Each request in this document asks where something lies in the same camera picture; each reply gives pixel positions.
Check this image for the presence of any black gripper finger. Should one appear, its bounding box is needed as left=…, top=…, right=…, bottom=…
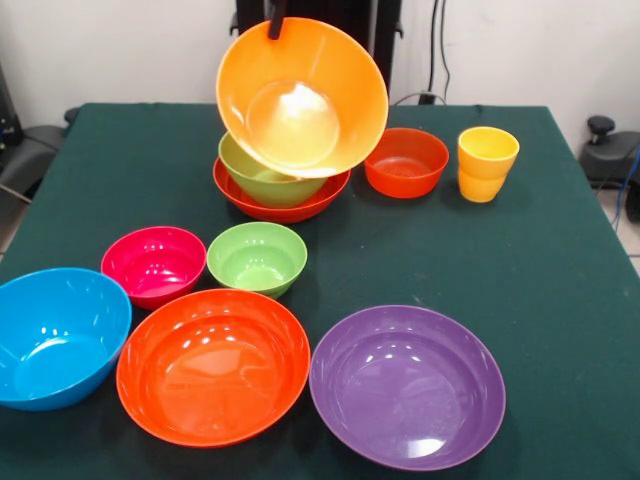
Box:
left=267, top=0, right=287, bottom=40

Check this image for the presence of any large orange bowl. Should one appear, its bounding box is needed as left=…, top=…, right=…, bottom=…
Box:
left=215, top=16, right=390, bottom=180

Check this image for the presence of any large green bowl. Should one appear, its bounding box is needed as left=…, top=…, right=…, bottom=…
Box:
left=218, top=130, right=329, bottom=209

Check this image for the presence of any large red bowl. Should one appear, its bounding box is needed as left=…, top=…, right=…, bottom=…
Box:
left=212, top=157, right=352, bottom=225
left=115, top=288, right=312, bottom=449

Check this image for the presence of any small red bowl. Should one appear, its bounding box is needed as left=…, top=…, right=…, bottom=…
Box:
left=363, top=127, right=450, bottom=200

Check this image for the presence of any small green bowl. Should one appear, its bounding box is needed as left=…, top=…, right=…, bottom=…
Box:
left=206, top=221, right=309, bottom=300

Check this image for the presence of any yellow cup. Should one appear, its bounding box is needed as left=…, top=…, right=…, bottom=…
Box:
left=457, top=126, right=521, bottom=204

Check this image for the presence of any pink bowl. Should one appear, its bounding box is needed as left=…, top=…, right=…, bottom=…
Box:
left=100, top=225, right=208, bottom=312

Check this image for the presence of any black device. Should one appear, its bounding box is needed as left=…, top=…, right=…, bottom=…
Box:
left=0, top=62, right=24, bottom=149

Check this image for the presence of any dark green table cloth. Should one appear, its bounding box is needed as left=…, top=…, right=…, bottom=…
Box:
left=0, top=102, right=640, bottom=480

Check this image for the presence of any purple bowl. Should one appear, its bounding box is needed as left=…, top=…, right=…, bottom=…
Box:
left=308, top=304, right=507, bottom=472

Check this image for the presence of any blue bowl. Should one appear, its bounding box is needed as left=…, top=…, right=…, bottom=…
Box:
left=0, top=267, right=134, bottom=413

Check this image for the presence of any blue cable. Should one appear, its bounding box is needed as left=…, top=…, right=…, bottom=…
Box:
left=609, top=144, right=640, bottom=221

